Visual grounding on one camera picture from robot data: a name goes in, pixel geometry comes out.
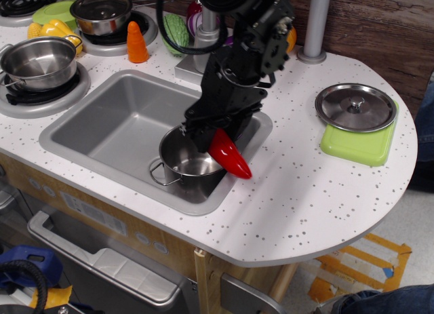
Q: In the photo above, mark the stove burner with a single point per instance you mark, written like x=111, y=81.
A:
x=22, y=104
x=116, y=44
x=19, y=13

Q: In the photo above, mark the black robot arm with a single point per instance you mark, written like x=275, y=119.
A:
x=259, y=37

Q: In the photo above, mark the orange toy carrot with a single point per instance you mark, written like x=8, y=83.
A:
x=136, y=46

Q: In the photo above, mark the yellow toy corn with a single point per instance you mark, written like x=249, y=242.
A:
x=34, y=30

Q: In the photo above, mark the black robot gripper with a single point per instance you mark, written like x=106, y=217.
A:
x=226, y=102

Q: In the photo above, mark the steel pot on burner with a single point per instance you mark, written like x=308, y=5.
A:
x=38, y=64

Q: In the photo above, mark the orange toy pumpkin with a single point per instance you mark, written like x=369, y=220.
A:
x=291, y=40

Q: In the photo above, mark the back right stove burner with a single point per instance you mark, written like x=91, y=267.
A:
x=116, y=44

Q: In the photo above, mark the green toy bitter gourd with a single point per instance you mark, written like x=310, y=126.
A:
x=176, y=30

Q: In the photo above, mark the blue clamp tool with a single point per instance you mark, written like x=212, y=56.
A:
x=30, y=266

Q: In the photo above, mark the grey plastic sink basin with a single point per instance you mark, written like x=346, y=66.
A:
x=116, y=130

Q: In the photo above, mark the green plastic cutting board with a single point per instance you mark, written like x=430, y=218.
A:
x=368, y=148

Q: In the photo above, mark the silver oven door handle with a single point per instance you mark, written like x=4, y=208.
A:
x=117, y=283

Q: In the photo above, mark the steel pot lid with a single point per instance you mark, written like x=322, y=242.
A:
x=354, y=107

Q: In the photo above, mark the steel pot in sink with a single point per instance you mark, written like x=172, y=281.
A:
x=183, y=170

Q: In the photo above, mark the purple toy onion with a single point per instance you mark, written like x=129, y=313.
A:
x=202, y=23

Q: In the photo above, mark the person's jeans leg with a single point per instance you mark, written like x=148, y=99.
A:
x=408, y=299

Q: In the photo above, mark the yellow toy bell pepper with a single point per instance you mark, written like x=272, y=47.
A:
x=58, y=28

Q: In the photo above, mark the red toy chili pepper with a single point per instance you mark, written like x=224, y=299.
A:
x=223, y=150

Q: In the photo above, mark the green plastic plate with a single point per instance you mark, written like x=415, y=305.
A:
x=58, y=10

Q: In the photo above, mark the steel saucepan with handle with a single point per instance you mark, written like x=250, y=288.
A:
x=104, y=17

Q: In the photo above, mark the front left stove burner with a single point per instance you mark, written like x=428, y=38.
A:
x=22, y=104

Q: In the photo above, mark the grey vertical pole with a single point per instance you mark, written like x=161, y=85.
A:
x=312, y=51

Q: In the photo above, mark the back left stove burner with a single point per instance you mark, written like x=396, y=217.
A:
x=19, y=13

